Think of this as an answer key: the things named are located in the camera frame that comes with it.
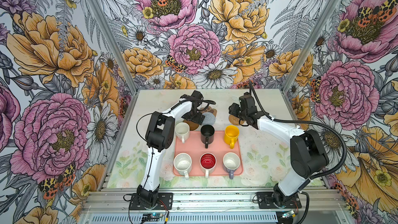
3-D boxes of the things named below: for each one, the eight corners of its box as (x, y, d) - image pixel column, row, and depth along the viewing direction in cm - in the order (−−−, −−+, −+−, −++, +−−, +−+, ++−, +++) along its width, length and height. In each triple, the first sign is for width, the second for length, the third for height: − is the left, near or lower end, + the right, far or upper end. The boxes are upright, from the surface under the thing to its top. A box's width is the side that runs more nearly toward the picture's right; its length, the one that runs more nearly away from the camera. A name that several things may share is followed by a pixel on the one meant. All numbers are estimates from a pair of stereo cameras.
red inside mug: (194, 168, 85) (194, 163, 79) (207, 154, 90) (207, 149, 84) (206, 179, 81) (206, 174, 76) (218, 164, 86) (219, 159, 81)
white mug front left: (174, 181, 81) (171, 176, 74) (176, 159, 89) (174, 152, 82) (191, 181, 81) (189, 176, 74) (192, 159, 89) (191, 152, 82)
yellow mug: (225, 150, 92) (226, 142, 85) (223, 132, 99) (225, 124, 92) (238, 150, 92) (241, 142, 85) (236, 132, 99) (238, 124, 92)
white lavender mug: (223, 178, 82) (225, 173, 76) (221, 158, 89) (223, 152, 83) (239, 178, 82) (242, 173, 76) (236, 158, 89) (238, 152, 83)
